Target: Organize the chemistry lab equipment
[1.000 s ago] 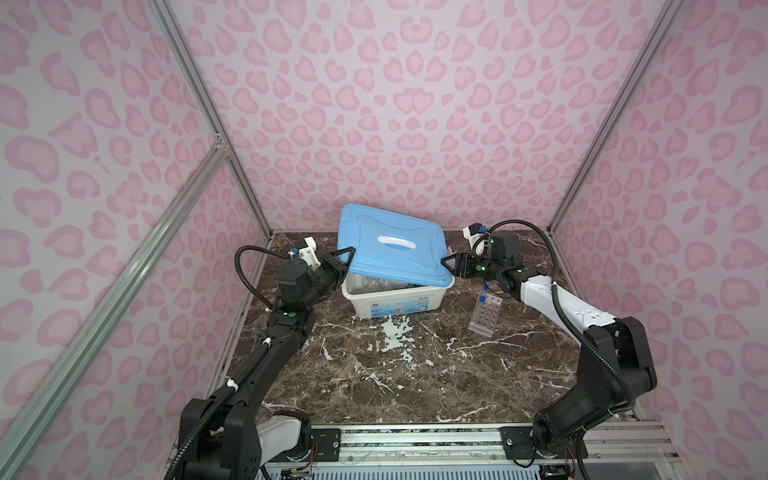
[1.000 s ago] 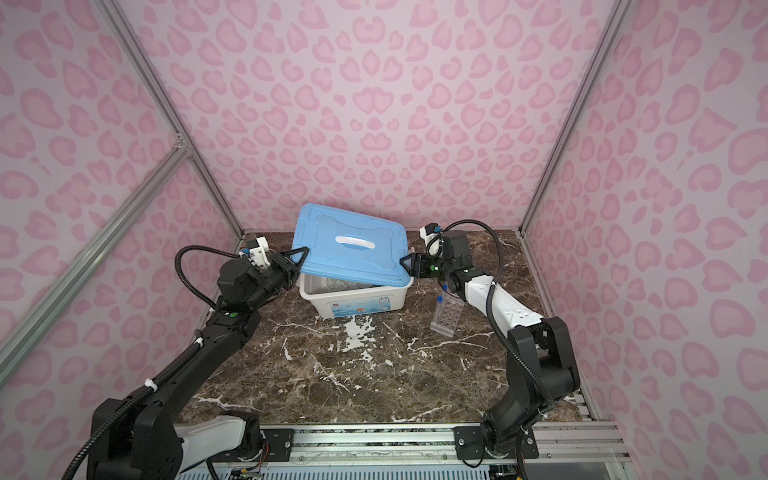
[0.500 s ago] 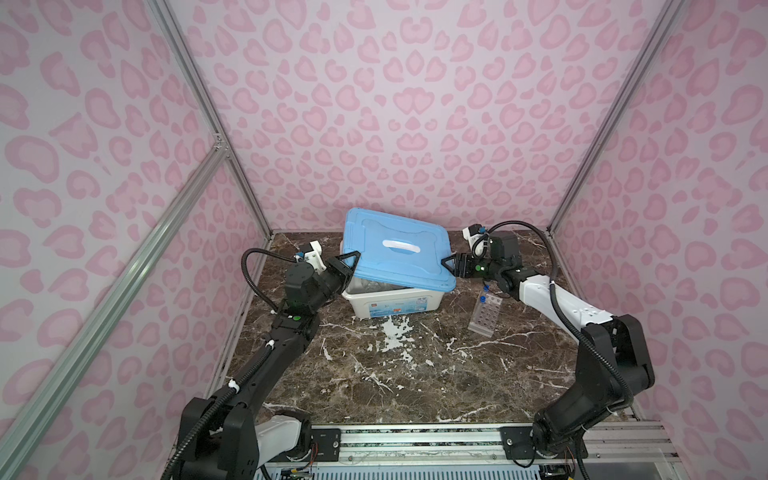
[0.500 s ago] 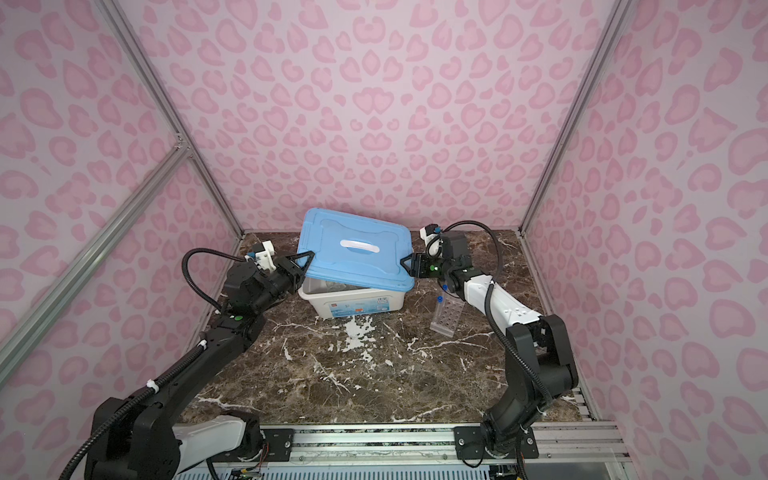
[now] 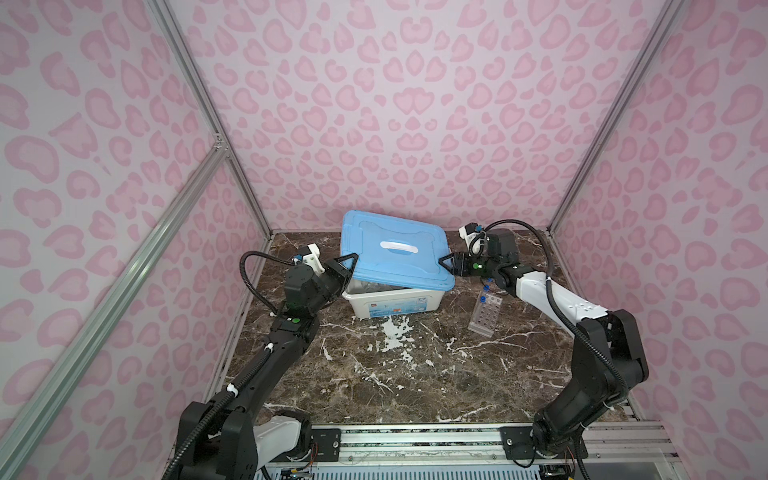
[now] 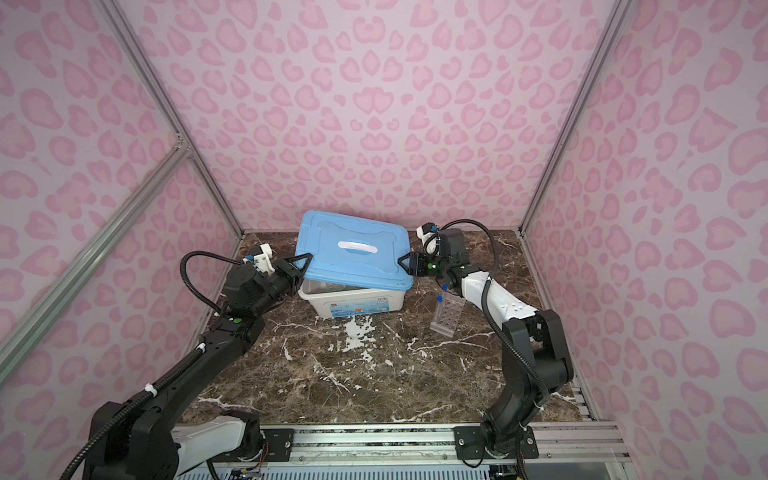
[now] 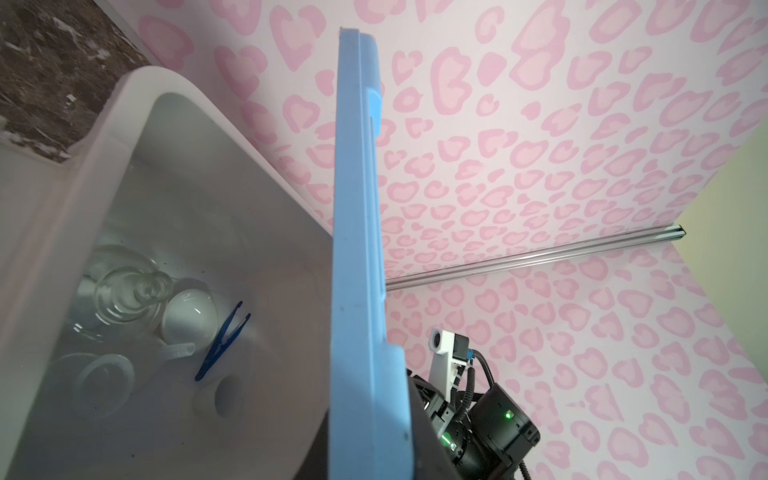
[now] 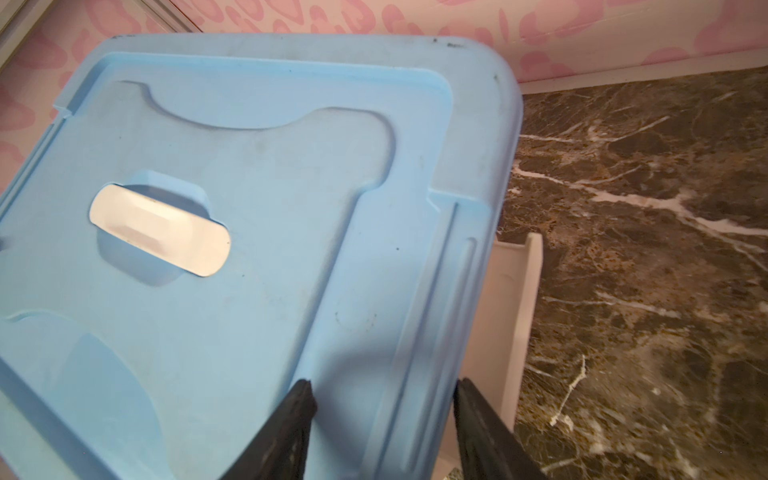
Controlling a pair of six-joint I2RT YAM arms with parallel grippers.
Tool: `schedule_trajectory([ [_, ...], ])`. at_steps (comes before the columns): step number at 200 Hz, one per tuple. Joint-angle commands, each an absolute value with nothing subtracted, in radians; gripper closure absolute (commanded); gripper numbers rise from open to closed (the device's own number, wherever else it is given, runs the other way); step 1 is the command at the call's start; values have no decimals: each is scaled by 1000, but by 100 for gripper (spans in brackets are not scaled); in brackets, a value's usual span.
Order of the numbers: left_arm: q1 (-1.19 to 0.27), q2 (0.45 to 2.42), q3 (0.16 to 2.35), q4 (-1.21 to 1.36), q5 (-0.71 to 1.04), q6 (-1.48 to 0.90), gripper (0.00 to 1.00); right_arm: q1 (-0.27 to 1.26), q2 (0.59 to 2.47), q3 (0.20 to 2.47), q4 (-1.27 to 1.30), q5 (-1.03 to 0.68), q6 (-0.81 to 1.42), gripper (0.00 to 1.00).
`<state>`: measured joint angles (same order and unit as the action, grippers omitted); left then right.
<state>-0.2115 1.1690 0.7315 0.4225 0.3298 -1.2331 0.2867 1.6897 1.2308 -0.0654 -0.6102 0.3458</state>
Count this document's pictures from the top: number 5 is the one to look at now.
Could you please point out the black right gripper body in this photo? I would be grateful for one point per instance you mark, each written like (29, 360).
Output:
(477, 266)

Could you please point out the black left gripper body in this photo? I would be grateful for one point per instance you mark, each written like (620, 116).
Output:
(332, 282)

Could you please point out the blue plastic bin lid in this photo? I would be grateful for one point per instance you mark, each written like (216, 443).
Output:
(395, 251)

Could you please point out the clear test tube rack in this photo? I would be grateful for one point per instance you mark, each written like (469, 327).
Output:
(485, 316)

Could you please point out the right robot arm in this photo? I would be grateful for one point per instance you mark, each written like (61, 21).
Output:
(608, 358)

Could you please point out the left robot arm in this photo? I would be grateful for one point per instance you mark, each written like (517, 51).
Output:
(252, 384)

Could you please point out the white plastic storage bin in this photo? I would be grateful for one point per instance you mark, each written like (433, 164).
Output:
(374, 300)

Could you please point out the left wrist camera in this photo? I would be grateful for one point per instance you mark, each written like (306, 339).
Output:
(310, 255)

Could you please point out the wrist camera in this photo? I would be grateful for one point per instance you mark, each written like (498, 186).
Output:
(310, 255)
(474, 237)

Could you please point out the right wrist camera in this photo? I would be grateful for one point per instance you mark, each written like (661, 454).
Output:
(474, 237)

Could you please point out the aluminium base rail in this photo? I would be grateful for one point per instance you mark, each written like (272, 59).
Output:
(610, 450)

